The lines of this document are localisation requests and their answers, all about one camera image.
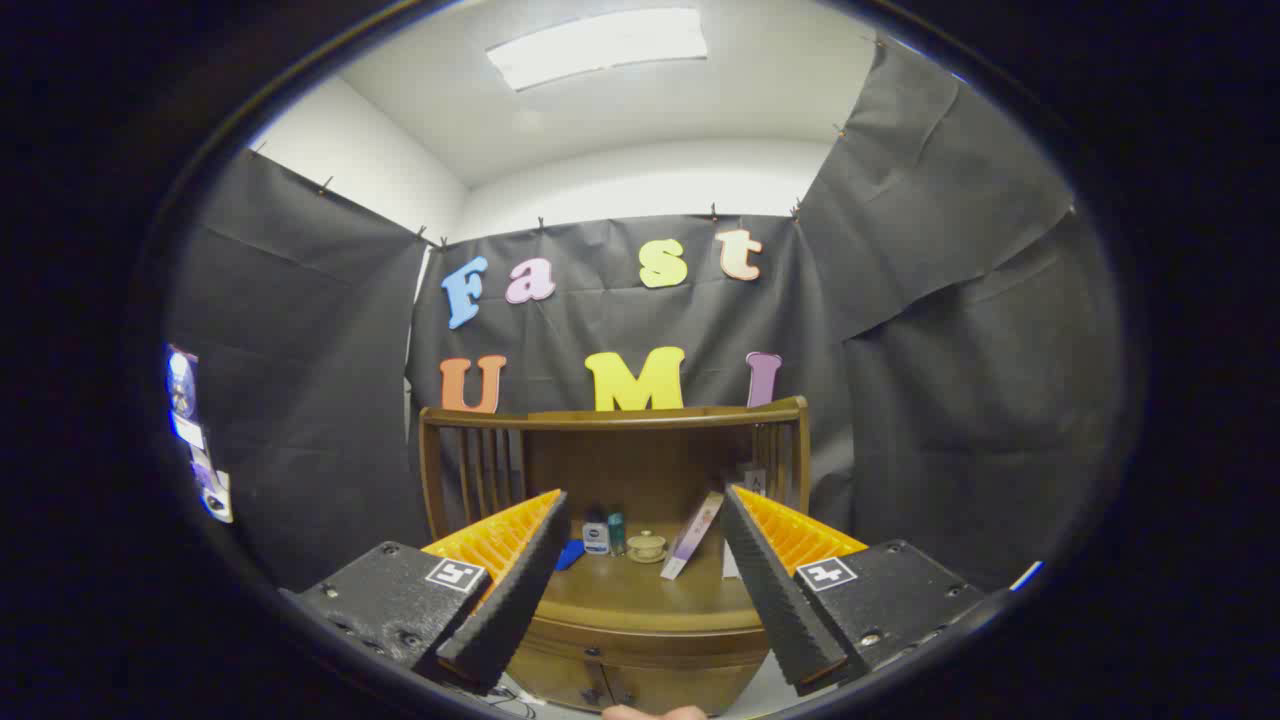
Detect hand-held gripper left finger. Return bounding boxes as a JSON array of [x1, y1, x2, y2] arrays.
[[280, 489, 571, 693]]

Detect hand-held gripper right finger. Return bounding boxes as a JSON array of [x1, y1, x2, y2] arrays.
[[720, 485, 991, 698]]

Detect wooden drawer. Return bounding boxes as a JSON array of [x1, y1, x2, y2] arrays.
[[522, 618, 771, 673]]

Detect wooden countertop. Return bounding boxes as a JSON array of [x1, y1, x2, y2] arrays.
[[535, 545, 773, 637]]

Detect wooden cabinet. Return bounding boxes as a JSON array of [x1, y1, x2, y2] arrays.
[[418, 396, 811, 717]]

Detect purple cover book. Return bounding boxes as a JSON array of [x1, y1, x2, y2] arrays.
[[660, 490, 725, 581]]

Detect white book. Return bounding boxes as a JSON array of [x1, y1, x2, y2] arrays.
[[722, 465, 771, 581]]

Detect ceiling light panel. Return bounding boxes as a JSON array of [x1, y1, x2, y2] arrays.
[[487, 8, 708, 93]]

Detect wall poster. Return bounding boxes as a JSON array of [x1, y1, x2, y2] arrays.
[[165, 345, 234, 524]]

